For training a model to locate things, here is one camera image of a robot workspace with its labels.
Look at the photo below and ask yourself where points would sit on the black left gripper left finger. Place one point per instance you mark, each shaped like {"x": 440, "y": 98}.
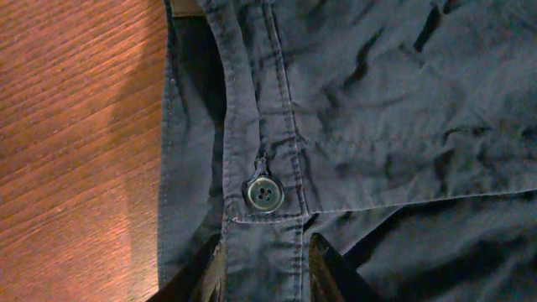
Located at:
{"x": 202, "y": 279}

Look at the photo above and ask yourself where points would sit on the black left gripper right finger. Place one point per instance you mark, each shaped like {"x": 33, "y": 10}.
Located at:
{"x": 332, "y": 279}

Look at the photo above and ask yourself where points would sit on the navy blue shorts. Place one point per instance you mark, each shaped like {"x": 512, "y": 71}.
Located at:
{"x": 402, "y": 131}

